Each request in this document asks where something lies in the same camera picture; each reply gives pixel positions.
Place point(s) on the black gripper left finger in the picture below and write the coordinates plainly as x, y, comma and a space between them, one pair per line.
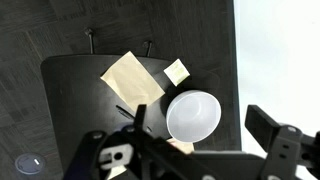
141, 133

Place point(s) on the black pen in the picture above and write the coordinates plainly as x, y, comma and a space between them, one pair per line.
124, 112

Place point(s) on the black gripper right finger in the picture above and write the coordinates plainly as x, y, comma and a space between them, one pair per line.
283, 146

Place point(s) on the grey bowl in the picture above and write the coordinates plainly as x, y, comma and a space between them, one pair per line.
195, 116

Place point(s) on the black round table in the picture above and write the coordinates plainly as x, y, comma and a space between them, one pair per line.
73, 96

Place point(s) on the tan cloth sheet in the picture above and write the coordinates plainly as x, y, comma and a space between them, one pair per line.
182, 146
133, 81

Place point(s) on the round floor outlet cover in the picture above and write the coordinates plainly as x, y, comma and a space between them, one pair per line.
30, 163

